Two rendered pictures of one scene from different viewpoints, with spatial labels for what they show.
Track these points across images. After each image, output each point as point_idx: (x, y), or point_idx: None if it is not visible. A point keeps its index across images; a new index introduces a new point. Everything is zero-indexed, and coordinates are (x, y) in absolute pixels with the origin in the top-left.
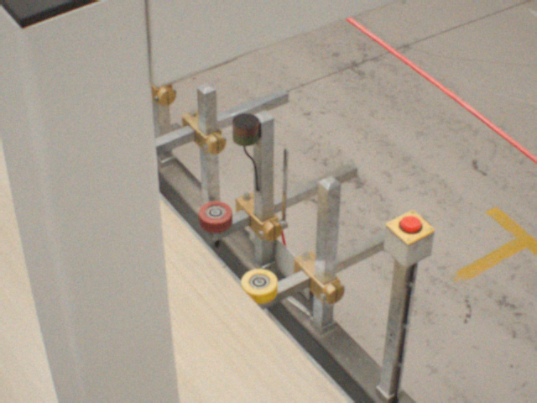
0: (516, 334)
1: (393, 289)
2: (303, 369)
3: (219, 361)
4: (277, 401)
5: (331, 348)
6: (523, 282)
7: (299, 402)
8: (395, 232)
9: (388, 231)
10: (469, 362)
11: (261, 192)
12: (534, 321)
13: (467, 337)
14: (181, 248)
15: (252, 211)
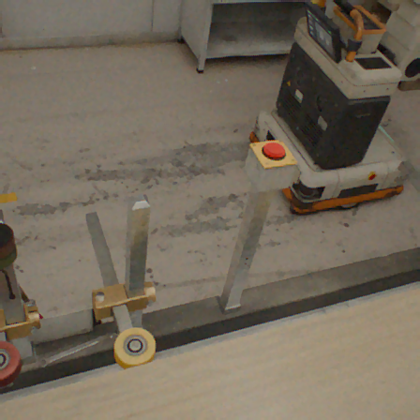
0: (53, 246)
1: (253, 221)
2: (267, 341)
3: (241, 419)
4: (305, 377)
5: (162, 331)
6: (9, 222)
7: (308, 356)
8: (279, 164)
9: (269, 171)
10: (61, 283)
11: (18, 295)
12: (49, 232)
13: (37, 276)
14: (40, 418)
15: (2, 325)
